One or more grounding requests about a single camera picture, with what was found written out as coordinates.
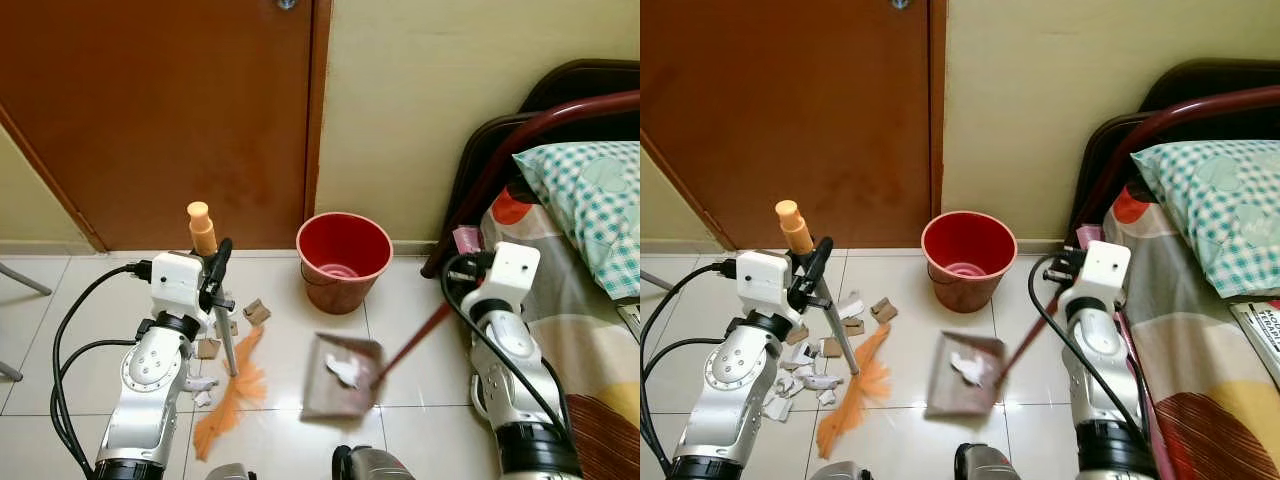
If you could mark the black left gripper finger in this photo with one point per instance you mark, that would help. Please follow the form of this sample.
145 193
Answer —
817 262
220 262

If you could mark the orange bristle broom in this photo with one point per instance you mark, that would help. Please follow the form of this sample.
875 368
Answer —
240 390
865 385

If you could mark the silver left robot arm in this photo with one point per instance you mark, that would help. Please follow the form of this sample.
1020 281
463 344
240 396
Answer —
730 385
150 390

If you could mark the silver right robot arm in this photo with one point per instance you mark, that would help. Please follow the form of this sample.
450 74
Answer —
1097 350
512 345

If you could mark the small pink box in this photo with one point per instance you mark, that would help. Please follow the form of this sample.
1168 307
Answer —
1090 237
466 240

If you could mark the brown cardboard scrap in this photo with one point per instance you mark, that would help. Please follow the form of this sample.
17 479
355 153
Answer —
229 327
884 310
208 348
853 327
832 347
797 335
257 312

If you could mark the white paper scrap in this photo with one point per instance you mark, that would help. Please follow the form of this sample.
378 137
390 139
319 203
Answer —
200 383
203 398
785 386
800 354
828 398
822 382
776 409
850 307

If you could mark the red plastic bucket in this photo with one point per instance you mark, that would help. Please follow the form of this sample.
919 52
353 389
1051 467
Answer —
345 250
968 250

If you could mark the patterned bed sheet mattress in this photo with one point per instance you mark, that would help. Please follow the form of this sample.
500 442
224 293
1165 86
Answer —
1200 380
580 350

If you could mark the green checked pillow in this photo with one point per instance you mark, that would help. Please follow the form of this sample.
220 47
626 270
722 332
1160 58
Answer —
590 200
1210 200

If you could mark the crumpled white paper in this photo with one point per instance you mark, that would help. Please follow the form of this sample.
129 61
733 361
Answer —
970 368
345 370

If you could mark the grey metal chair leg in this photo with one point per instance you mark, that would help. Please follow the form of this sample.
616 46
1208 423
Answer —
8 372
25 280
652 280

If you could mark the brown wooden door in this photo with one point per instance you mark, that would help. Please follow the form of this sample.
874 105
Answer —
780 110
150 110

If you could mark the white printed booklet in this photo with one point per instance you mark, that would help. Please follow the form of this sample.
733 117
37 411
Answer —
630 318
1260 335

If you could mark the left robot leg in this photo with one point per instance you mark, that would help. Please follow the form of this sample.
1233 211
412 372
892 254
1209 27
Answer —
840 472
230 473

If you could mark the robot leg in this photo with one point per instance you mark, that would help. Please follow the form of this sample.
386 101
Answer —
840 472
990 463
230 473
372 465

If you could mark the right robot leg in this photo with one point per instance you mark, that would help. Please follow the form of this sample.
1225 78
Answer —
990 463
372 465

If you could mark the dark brown bed headboard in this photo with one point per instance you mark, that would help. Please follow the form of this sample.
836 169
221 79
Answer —
1200 78
580 80

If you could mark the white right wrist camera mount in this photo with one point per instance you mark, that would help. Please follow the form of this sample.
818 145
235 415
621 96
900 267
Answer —
513 272
1103 270

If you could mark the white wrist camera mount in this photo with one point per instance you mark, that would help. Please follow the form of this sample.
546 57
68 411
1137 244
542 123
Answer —
762 278
177 280
1103 270
513 272

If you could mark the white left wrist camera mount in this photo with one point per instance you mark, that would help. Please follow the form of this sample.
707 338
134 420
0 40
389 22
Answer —
762 278
177 280

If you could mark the maroon curved bed rail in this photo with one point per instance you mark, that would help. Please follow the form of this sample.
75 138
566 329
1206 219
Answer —
1160 125
540 125

